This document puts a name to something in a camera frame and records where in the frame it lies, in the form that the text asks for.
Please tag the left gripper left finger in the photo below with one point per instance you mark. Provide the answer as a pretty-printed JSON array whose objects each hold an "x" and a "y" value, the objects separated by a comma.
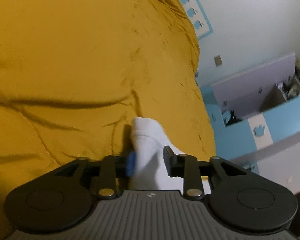
[{"x": 115, "y": 173}]

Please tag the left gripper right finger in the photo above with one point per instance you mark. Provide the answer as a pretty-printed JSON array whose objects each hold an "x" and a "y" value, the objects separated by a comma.
[{"x": 186, "y": 167}]

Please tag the white printed t-shirt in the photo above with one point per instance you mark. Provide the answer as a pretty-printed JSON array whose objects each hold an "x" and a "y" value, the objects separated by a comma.
[{"x": 149, "y": 139}]

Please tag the blue apple wall strip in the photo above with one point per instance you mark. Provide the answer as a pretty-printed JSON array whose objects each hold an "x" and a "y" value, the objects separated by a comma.
[{"x": 197, "y": 16}]

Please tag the blue lilac toy cabinet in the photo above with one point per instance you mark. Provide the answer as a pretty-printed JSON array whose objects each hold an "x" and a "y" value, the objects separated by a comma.
[{"x": 255, "y": 116}]

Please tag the mustard yellow bed quilt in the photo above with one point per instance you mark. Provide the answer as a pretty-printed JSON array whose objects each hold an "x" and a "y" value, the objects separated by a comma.
[{"x": 75, "y": 73}]

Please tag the beige wall switch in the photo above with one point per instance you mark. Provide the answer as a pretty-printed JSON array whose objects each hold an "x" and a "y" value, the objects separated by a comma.
[{"x": 218, "y": 60}]

